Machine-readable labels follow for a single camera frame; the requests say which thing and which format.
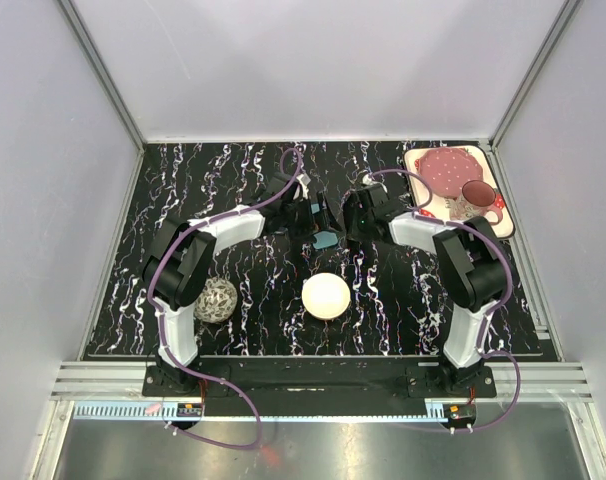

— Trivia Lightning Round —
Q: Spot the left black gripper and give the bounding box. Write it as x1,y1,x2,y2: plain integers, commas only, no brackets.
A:
280,192,342,245

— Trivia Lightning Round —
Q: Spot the teal smartphone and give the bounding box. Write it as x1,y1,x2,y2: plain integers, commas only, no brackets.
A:
313,229,342,250

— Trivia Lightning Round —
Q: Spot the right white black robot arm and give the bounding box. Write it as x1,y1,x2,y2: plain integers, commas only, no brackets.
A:
342,183,513,397

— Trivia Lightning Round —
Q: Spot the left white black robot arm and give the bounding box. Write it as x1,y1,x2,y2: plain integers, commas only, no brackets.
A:
142,173,342,396

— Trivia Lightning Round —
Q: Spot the strawberry print cream tray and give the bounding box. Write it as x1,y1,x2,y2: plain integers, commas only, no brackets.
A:
404,145,514,239

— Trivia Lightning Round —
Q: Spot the white round lid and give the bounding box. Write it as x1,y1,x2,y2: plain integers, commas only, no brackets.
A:
301,273,351,321

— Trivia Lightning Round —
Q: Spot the pink polka dot plate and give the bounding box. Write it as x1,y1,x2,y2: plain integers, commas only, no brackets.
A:
415,147,483,198

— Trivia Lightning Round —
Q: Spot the pink ghost pattern mug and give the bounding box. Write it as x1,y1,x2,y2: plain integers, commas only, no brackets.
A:
449,180,503,225

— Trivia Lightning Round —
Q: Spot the leaf patterned round bowl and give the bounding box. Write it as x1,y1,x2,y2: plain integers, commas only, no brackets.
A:
194,277,238,324

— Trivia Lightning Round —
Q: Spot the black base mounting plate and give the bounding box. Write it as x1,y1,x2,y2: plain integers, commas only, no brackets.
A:
142,356,497,399

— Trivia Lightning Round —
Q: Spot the right small controller board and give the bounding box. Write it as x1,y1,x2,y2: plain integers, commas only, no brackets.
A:
445,403,476,423

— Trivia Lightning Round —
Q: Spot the small controller board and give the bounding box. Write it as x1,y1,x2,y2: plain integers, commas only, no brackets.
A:
176,402,204,418
445,403,476,423

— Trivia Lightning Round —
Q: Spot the left small controller board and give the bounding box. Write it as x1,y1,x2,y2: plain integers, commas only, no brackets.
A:
176,402,204,418

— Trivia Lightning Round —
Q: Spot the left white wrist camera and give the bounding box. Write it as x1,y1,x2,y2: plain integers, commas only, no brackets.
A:
294,173,311,200

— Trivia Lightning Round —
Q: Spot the aluminium frame rail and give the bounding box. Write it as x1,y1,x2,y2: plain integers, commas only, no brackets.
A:
50,362,592,402

